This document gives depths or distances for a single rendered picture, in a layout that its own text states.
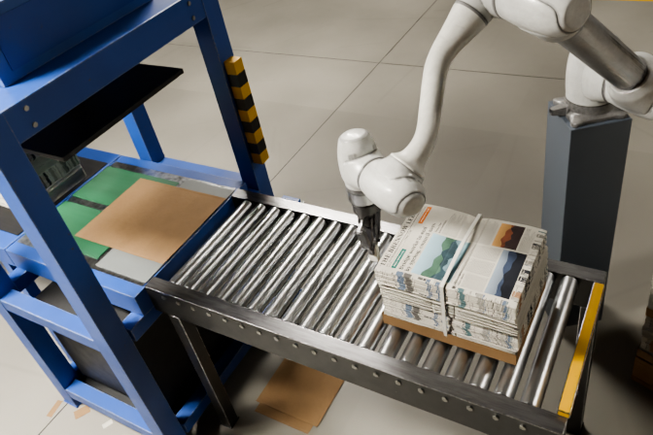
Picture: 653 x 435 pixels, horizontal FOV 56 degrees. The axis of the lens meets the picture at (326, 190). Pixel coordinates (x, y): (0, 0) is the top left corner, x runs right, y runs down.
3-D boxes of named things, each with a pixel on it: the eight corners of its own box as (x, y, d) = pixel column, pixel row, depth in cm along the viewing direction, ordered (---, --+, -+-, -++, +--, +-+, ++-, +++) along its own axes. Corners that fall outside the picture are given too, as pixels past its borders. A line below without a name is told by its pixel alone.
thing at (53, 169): (88, 175, 266) (62, 124, 250) (34, 217, 247) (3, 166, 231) (33, 161, 284) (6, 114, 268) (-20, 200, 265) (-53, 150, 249)
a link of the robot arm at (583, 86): (588, 78, 210) (594, 16, 197) (634, 96, 197) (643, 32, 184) (553, 95, 205) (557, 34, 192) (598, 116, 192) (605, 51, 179)
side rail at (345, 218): (602, 298, 183) (607, 270, 176) (600, 311, 179) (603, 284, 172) (246, 211, 247) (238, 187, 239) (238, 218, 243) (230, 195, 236)
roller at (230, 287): (299, 219, 225) (296, 209, 222) (224, 312, 195) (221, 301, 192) (288, 217, 228) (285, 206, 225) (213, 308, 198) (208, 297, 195)
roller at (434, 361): (491, 266, 191) (491, 254, 188) (436, 386, 161) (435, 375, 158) (475, 262, 194) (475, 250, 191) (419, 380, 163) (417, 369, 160)
